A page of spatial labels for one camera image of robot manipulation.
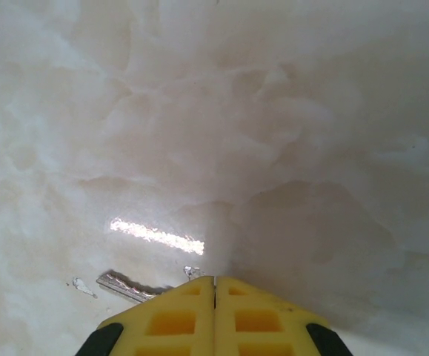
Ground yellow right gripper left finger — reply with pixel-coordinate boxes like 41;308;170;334
79;275;216;356

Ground key with red tag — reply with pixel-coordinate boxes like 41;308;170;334
96;265;203;304

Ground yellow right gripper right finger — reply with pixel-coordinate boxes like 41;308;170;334
215;275;349;356

